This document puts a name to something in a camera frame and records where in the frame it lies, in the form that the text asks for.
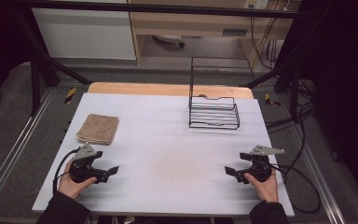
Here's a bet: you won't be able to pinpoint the black wire rack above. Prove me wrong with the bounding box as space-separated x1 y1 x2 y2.
188 56 254 131

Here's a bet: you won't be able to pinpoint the grey office chair base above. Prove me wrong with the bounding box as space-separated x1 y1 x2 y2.
153 35 186 49

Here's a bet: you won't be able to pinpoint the aluminium floor rail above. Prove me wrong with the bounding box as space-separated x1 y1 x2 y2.
0 88 54 213
287 124 346 224

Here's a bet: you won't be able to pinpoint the yellow black tape marker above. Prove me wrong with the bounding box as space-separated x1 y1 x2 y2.
264 92 282 107
63 88 77 105

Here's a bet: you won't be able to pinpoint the white power strip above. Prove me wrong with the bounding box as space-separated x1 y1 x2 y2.
243 0 269 9

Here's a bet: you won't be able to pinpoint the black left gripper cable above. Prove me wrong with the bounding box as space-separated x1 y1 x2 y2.
52 148 80 195

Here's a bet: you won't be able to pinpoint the white cabinet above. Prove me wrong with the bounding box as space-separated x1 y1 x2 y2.
31 0 137 61

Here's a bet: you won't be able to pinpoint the beige towel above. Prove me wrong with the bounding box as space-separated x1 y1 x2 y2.
76 113 120 147

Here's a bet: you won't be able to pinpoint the person's right hand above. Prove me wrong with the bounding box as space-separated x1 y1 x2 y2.
243 169 280 203

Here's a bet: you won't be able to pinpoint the light wooden desk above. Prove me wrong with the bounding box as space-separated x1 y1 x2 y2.
127 0 302 66

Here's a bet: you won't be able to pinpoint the white foam table cover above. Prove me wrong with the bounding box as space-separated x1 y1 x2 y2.
32 92 296 217

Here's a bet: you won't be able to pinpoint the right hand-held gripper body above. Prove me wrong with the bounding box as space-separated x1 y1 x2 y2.
234 145 285 185

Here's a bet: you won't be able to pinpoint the hanging desk cables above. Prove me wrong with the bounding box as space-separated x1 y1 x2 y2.
250 15 281 71

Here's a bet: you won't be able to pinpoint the person's left hand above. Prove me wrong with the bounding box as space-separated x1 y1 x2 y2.
58 158 98 200

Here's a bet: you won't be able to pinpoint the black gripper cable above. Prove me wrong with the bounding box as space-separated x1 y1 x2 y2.
52 148 80 195
269 162 323 215

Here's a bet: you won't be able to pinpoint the black metal frame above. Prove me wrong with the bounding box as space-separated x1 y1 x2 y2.
12 0 311 116

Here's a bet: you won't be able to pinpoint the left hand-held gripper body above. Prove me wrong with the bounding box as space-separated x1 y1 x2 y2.
69 143 110 185

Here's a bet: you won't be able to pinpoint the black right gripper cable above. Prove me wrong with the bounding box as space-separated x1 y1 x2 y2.
269 162 323 215

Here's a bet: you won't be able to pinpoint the black curtain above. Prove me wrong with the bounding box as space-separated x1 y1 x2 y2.
0 0 35 113
279 0 358 213

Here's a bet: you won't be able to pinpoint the black floor cable bundle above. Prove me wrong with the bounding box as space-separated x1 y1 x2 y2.
264 77 316 175

